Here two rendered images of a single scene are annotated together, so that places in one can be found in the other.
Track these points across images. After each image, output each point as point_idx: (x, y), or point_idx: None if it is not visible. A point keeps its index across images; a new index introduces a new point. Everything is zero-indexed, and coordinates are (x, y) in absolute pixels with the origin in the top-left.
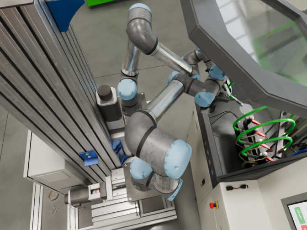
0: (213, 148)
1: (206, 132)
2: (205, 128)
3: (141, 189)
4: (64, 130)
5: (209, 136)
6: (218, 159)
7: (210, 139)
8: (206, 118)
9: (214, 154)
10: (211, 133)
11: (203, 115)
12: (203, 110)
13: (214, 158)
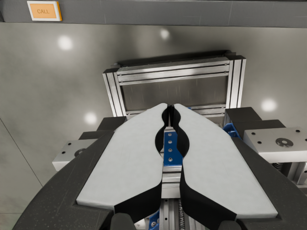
0: (245, 12)
1: (172, 25)
2: (155, 23)
3: None
4: None
5: (191, 19)
6: (293, 2)
7: (207, 15)
8: (113, 12)
9: (267, 16)
10: (182, 4)
11: (98, 22)
12: (75, 15)
13: (285, 17)
